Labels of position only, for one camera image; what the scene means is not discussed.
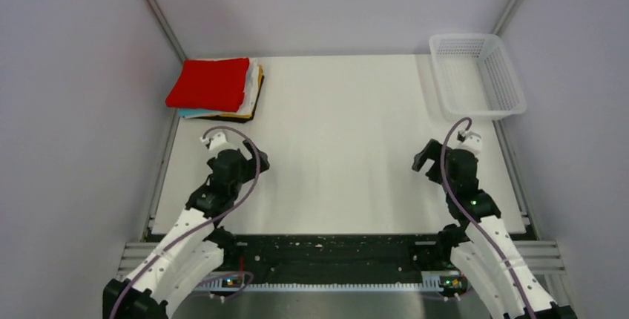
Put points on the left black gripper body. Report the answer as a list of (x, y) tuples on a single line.
[(249, 170)]

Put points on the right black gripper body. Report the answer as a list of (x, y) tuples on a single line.
[(433, 151)]

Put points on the red t-shirt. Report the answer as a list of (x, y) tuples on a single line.
[(212, 85)]

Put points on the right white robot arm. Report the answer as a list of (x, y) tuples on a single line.
[(478, 243)]

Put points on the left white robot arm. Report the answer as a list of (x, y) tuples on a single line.
[(196, 244)]

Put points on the folded teal t-shirt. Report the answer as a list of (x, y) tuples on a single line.
[(187, 113)]

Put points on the folded white t-shirt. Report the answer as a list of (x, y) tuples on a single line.
[(252, 67)]

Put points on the white plastic basket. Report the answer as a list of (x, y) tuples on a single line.
[(474, 76)]

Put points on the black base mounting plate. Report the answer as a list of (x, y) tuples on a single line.
[(341, 259)]

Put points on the white slotted cable duct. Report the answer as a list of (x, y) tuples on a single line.
[(432, 284)]

